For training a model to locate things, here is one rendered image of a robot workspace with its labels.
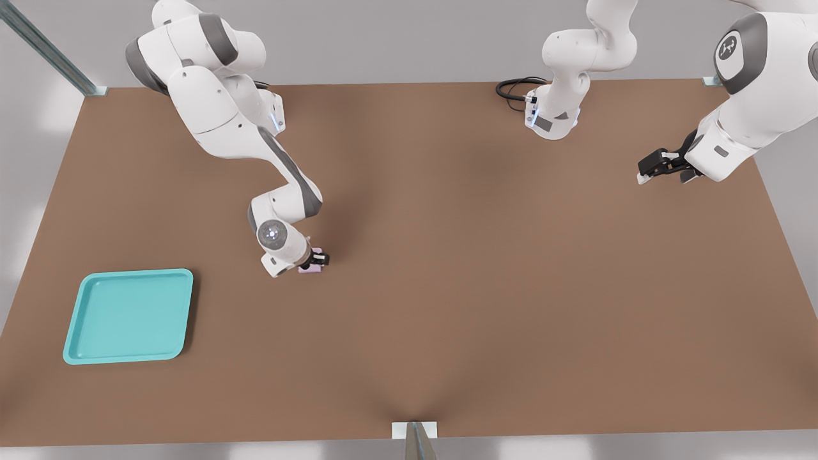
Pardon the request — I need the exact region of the pale blue-green tray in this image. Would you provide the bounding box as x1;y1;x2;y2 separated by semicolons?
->
63;268;194;365

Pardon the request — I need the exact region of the black cable loop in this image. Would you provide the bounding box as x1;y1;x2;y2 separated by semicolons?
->
495;77;550;111

